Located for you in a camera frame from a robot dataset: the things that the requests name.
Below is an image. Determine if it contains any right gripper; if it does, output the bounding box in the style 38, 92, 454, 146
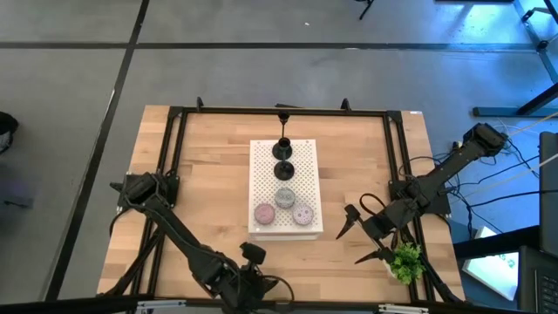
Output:
336, 199, 416, 266

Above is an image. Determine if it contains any black monitor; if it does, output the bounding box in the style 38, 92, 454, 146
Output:
539, 130, 558, 258

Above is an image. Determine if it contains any green plant in white pot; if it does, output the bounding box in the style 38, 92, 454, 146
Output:
383, 242, 426, 286

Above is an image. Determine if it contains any white perforated metal shelf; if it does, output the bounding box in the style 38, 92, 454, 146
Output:
247, 138, 324, 242

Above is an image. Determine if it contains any dark metal stand foot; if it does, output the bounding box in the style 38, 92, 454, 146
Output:
0, 194, 34, 209

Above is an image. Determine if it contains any black overhead rig beam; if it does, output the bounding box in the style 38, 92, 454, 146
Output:
0, 295, 558, 314

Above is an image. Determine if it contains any black laptop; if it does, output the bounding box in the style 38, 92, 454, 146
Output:
517, 245, 558, 314

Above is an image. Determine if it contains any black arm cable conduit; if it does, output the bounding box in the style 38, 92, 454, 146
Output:
398, 213, 464, 304
102, 208, 172, 297

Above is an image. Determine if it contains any dark round object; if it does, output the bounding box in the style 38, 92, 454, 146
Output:
0, 111, 19, 154

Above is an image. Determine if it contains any black desk foot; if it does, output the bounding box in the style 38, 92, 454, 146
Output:
473, 82, 558, 118

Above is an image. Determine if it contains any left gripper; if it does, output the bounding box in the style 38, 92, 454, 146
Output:
220, 241, 267, 306

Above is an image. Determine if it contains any black chair leg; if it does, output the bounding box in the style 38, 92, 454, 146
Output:
353, 0, 376, 21

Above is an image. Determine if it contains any white purple patterned round tin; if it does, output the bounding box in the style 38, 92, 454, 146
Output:
292, 202, 315, 226

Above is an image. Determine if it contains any grey-blue patterned round tin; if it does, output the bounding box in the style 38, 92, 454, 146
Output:
274, 187, 296, 209

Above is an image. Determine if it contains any white board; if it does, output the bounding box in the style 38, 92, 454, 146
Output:
461, 225, 521, 302

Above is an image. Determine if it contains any grey desk frame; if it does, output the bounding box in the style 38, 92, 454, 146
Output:
514, 0, 558, 84

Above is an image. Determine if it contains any pink patterned round tin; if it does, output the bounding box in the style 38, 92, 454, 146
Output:
254, 202, 276, 226

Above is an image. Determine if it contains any black desk bar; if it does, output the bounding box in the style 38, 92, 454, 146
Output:
453, 225, 541, 259

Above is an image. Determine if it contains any black aluminium table frame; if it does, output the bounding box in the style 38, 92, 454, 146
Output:
130, 96, 437, 304

